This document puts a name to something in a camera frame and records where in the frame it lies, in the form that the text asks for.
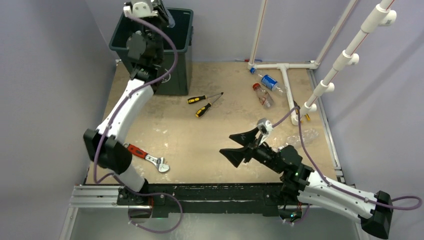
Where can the black handled pliers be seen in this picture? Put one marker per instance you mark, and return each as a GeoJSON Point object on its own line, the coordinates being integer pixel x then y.
{"type": "Point", "coordinates": [210, 98]}

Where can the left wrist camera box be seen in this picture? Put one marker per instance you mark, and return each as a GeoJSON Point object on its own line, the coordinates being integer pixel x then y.
{"type": "Point", "coordinates": [136, 9]}

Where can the red adjustable wrench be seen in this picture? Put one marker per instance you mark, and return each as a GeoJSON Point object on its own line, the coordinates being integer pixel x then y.
{"type": "Point", "coordinates": [158, 162]}

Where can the red white crushed bottle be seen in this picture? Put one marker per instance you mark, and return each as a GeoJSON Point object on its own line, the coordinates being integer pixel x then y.
{"type": "Point", "coordinates": [263, 96]}

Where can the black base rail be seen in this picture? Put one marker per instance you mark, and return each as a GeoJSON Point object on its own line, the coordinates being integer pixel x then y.
{"type": "Point", "coordinates": [266, 199]}

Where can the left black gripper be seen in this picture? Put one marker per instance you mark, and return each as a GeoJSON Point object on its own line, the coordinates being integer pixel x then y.
{"type": "Point", "coordinates": [161, 17]}

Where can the white PVC pipe frame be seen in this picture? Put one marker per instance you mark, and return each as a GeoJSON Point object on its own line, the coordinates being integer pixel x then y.
{"type": "Point", "coordinates": [381, 16]}

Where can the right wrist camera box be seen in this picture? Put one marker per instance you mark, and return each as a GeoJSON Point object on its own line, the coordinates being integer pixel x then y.
{"type": "Point", "coordinates": [264, 126]}

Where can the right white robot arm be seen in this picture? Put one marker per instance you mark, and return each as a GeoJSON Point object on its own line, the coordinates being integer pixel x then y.
{"type": "Point", "coordinates": [302, 184]}

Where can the purple label small bottle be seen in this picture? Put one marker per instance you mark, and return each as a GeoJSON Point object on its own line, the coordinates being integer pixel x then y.
{"type": "Point", "coordinates": [171, 20]}

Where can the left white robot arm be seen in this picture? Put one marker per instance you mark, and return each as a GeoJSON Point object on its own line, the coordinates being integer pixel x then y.
{"type": "Point", "coordinates": [138, 39]}

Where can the dark green trash bin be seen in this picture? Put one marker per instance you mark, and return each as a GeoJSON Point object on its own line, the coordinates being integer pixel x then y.
{"type": "Point", "coordinates": [179, 81]}

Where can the crushed clear bottle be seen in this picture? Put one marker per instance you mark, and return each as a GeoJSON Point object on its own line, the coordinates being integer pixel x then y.
{"type": "Point", "coordinates": [308, 136]}

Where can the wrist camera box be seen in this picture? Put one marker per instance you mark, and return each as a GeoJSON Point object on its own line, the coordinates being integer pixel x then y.
{"type": "Point", "coordinates": [264, 126]}
{"type": "Point", "coordinates": [136, 9]}

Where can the blue label bottle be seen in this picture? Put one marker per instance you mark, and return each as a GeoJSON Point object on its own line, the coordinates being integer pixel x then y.
{"type": "Point", "coordinates": [268, 81]}

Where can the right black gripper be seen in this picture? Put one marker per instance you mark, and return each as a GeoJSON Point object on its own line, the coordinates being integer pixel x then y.
{"type": "Point", "coordinates": [236, 155]}

